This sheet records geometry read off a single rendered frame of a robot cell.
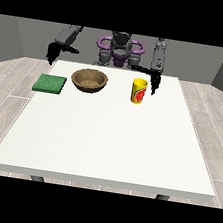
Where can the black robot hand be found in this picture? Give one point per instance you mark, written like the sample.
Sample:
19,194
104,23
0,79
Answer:
154,78
53,51

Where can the yellow cup with melon print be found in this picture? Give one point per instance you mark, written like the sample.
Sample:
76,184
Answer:
138,91

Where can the green square pad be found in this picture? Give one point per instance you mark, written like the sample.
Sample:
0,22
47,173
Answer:
49,83

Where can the brown wooden bowl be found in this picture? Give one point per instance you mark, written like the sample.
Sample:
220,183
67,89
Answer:
89,80

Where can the grey robot trunk purple rings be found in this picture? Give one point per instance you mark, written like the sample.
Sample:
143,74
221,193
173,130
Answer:
119,52

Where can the dark table leg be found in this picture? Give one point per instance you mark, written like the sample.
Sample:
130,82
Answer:
37,178
162,197

